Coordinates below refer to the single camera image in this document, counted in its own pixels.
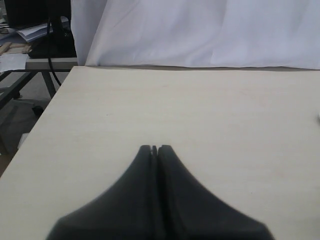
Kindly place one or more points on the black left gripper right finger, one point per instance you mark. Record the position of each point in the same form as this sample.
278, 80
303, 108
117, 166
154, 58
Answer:
192, 212

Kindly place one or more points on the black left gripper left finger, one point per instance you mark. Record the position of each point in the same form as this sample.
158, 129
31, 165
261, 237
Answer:
123, 212

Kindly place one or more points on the black monitor stand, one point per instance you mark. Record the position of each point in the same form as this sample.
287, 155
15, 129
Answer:
58, 41

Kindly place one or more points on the white backdrop cloth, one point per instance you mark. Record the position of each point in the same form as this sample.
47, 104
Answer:
197, 33

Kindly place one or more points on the stack of papers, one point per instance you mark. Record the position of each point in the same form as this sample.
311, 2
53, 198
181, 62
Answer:
32, 33

